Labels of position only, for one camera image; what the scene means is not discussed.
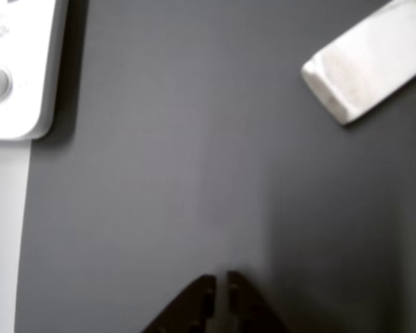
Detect white block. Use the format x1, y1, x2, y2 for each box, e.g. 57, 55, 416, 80
300, 0, 416, 126

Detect grey desk mat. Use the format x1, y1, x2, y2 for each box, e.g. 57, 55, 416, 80
13, 0, 416, 333

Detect white square device with buttons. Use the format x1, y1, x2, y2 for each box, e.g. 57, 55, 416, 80
0, 0, 70, 142

